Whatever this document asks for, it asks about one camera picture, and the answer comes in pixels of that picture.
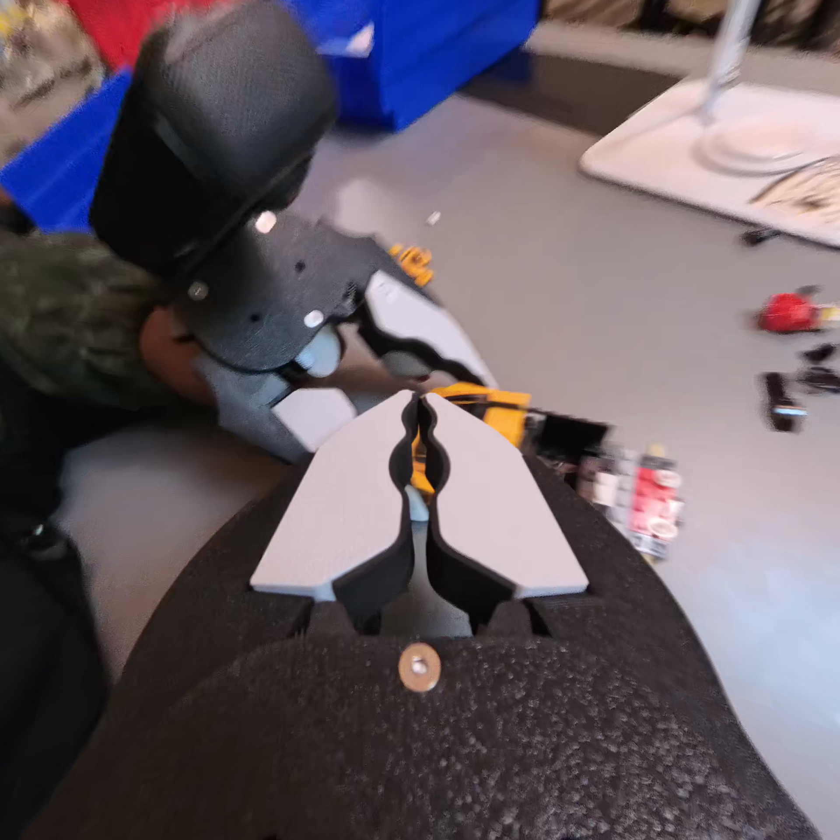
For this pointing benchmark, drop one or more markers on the sticker sheet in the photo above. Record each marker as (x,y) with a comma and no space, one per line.
(814,187)

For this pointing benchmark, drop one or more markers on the small black lego piece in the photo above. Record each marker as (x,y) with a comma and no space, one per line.
(760,236)

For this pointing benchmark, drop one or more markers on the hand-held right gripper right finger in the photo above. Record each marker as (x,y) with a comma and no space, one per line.
(505,518)

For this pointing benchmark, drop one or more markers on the black curved lego piece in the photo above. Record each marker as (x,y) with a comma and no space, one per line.
(781,400)

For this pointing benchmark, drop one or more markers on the person's left forearm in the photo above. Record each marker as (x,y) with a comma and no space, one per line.
(65,315)

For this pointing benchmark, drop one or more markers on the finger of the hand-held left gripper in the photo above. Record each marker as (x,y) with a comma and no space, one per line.
(426,328)
(312,417)

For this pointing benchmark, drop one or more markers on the pile of yellow lego bricks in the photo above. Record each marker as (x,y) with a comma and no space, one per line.
(413,262)

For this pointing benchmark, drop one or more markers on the red lego minifigure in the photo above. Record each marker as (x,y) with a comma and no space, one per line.
(784,313)

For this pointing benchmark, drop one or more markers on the blue plastic bin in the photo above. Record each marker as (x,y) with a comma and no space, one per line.
(426,59)

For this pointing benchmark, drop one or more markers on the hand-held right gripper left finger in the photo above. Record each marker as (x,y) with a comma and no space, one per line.
(341,512)

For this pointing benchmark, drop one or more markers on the yellow lego car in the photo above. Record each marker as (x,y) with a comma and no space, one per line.
(505,410)

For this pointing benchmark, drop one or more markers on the person's left hand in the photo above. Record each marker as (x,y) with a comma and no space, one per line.
(167,354)

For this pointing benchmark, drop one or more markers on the red plastic bin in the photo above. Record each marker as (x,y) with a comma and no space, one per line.
(118,26)

